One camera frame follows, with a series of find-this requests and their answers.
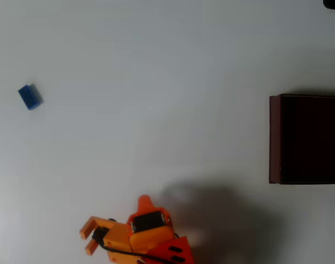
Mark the small blue block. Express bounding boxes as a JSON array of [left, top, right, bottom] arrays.
[[17, 83, 45, 111]]

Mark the dark red box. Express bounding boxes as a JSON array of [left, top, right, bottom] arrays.
[[268, 93, 335, 185]]

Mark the black camera cable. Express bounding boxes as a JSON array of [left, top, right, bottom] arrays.
[[92, 227, 173, 262]]

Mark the orange camera mount bracket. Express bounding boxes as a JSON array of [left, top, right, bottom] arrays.
[[79, 216, 142, 264]]

